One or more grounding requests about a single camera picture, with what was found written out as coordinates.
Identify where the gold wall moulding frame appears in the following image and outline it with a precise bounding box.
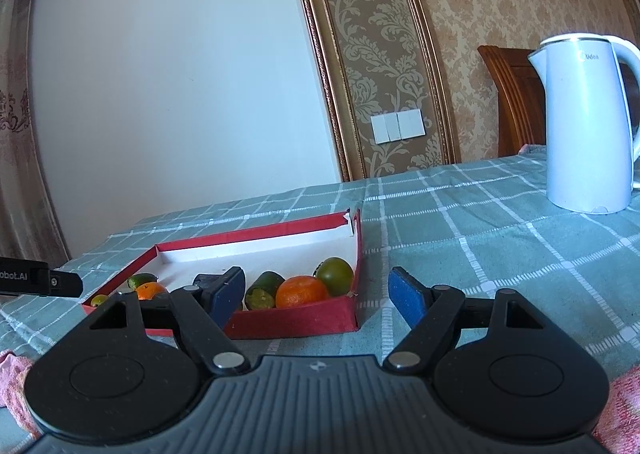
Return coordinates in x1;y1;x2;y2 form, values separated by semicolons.
302;0;461;181

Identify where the pink towel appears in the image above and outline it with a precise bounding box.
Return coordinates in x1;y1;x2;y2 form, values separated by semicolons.
594;366;640;454

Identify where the green plaid bedsheet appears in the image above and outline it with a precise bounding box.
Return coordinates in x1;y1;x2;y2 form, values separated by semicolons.
0;143;640;404

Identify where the large green tomato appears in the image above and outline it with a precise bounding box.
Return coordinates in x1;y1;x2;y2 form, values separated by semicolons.
314;257;354;297

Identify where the cucumber piece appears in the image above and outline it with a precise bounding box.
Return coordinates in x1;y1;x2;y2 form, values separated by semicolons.
127;272;157;290

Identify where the cucumber piece bitten end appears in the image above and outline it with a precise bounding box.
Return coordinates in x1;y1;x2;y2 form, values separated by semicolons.
244;271;284;311

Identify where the orange mandarin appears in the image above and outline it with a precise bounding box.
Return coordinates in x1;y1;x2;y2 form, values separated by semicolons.
134;282;167;300
276;275;330;309

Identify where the white electric kettle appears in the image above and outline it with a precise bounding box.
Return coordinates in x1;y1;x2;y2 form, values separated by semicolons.
528;32;639;214

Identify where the white wall switch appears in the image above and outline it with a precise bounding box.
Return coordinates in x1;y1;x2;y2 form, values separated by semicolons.
371;108;426;144

